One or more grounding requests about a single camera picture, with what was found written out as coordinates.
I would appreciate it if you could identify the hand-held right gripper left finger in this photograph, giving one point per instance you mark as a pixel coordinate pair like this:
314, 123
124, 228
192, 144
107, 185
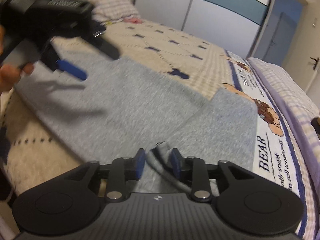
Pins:
140, 163

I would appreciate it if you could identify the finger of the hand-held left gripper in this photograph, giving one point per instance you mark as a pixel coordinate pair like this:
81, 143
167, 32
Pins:
107, 47
72, 70

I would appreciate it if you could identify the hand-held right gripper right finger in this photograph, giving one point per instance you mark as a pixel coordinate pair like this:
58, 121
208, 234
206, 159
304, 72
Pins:
176, 165

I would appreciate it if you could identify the grey black-striped garment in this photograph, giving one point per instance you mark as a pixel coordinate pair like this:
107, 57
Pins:
125, 100

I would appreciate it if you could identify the stack of folded clothes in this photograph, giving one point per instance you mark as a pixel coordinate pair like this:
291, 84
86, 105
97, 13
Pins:
316, 123

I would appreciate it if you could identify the person's left hand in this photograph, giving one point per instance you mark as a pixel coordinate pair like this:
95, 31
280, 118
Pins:
7, 77

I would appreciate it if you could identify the pink cloth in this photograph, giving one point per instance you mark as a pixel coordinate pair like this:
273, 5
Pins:
132, 20

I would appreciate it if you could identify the purple plaid pillow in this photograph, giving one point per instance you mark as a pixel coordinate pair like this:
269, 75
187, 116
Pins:
110, 2

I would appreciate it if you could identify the printed bear blanket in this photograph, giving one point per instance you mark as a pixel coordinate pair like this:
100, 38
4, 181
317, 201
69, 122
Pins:
162, 40

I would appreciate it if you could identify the white and teal wardrobe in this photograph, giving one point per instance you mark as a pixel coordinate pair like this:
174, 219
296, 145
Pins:
212, 12

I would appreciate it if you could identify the purple plaid quilt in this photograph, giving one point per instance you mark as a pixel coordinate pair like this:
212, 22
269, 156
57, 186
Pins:
287, 85

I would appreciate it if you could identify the blue-grey door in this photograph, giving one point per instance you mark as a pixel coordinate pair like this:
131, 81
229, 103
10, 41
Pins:
285, 25

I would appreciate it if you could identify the white door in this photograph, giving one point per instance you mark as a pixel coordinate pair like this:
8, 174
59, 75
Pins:
313, 30

